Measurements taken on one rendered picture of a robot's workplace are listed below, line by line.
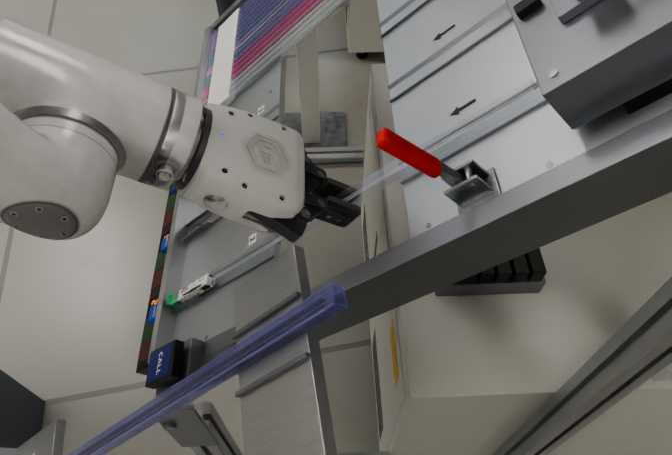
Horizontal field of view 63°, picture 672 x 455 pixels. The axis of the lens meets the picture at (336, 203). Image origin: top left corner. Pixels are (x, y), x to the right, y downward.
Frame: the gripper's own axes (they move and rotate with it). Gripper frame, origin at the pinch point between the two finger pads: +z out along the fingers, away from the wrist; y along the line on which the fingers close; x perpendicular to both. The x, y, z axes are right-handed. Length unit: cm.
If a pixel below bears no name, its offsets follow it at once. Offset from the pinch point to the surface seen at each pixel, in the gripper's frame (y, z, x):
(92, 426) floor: 5, 4, 110
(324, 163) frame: 60, 35, 53
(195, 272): 3.5, -4.4, 26.0
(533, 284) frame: 5.0, 40.3, 6.9
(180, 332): -4.3, -4.7, 27.6
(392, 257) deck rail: -9.0, 1.4, -5.9
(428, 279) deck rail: -10.0, 5.2, -5.9
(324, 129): 100, 52, 76
